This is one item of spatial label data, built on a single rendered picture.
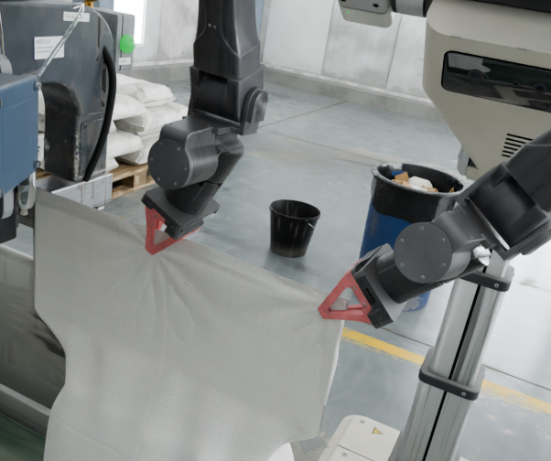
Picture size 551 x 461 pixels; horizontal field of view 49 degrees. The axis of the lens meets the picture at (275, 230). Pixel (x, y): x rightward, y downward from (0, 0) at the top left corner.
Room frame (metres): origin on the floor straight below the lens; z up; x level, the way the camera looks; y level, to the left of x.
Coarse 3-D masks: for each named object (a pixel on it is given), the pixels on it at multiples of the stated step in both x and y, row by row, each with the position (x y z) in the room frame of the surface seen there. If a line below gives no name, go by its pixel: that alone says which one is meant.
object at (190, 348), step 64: (64, 256) 0.80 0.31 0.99; (128, 256) 0.76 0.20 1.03; (192, 256) 0.72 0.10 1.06; (64, 320) 0.80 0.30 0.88; (128, 320) 0.75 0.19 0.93; (192, 320) 0.72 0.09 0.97; (256, 320) 0.67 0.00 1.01; (320, 320) 0.64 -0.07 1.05; (64, 384) 0.73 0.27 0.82; (128, 384) 0.72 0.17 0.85; (192, 384) 0.71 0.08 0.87; (256, 384) 0.67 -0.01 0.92; (320, 384) 0.63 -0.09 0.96; (64, 448) 0.70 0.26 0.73; (128, 448) 0.66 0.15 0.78; (192, 448) 0.64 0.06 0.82; (256, 448) 0.64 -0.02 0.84
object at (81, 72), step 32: (0, 0) 0.79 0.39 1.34; (32, 0) 0.86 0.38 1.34; (32, 32) 0.83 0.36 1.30; (64, 32) 0.88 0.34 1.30; (96, 32) 0.94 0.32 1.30; (32, 64) 0.83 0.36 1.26; (64, 64) 0.88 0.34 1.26; (96, 64) 0.95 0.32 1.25; (64, 96) 0.91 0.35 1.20; (96, 96) 0.95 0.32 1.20; (64, 128) 0.92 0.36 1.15; (96, 128) 0.95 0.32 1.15; (64, 160) 0.92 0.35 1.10
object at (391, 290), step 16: (384, 256) 0.61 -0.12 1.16; (368, 272) 0.58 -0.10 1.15; (384, 272) 0.59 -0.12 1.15; (368, 288) 0.57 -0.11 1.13; (384, 288) 0.59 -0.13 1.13; (400, 288) 0.58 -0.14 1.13; (416, 288) 0.58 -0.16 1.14; (432, 288) 0.58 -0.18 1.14; (384, 304) 0.57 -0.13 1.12; (400, 304) 0.60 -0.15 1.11; (384, 320) 0.56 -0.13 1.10
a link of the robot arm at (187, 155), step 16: (256, 96) 0.69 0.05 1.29; (192, 112) 0.72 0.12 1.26; (256, 112) 0.69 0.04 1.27; (176, 128) 0.64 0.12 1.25; (192, 128) 0.65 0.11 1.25; (208, 128) 0.66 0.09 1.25; (224, 128) 0.68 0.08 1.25; (240, 128) 0.69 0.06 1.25; (256, 128) 0.72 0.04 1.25; (160, 144) 0.63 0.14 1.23; (176, 144) 0.63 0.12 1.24; (192, 144) 0.64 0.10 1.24; (208, 144) 0.67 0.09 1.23; (160, 160) 0.63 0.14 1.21; (176, 160) 0.63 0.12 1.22; (192, 160) 0.63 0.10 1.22; (208, 160) 0.65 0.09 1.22; (160, 176) 0.63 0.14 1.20; (176, 176) 0.62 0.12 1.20; (192, 176) 0.63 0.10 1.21; (208, 176) 0.66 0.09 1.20
